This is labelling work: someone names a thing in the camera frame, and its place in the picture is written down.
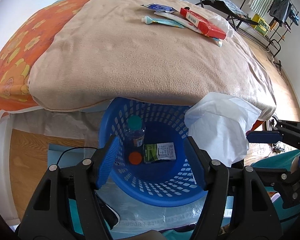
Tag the crumpled clear white plastic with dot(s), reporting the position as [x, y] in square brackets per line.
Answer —
[223, 24]

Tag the red cardboard box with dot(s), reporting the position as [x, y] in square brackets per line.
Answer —
[206, 28]

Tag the blue foil wrapper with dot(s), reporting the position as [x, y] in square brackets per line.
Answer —
[159, 8]

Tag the black metal clothes rack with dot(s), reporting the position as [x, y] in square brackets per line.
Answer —
[272, 19]

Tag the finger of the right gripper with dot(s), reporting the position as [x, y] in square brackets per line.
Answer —
[264, 137]
[271, 176]

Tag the yellow green box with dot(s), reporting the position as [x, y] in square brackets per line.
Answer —
[262, 26]

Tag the green white milk carton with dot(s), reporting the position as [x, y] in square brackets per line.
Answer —
[158, 152]

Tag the white plastic bag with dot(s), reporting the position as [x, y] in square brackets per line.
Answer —
[218, 124]

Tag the orange floral bedsheet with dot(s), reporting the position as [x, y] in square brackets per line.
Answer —
[24, 48]

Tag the clear plastic bottle teal cap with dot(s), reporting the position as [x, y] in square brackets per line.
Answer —
[135, 133]

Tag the colourful small wrapper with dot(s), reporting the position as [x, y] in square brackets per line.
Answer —
[218, 41]

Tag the black folding chair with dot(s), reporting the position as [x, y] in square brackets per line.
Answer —
[235, 21]

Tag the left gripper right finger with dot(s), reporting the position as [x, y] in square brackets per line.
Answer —
[253, 214]

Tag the white flat packet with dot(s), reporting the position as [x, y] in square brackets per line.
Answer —
[179, 20]

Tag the beige fleece blanket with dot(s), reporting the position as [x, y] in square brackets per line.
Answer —
[105, 51]

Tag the teal cream tube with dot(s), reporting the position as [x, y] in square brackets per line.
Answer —
[148, 20]

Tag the blue plastic laundry basket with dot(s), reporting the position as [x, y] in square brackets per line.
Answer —
[151, 165]

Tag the dark hanging jacket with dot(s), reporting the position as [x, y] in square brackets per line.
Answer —
[280, 10]

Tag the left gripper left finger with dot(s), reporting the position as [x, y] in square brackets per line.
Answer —
[65, 205]

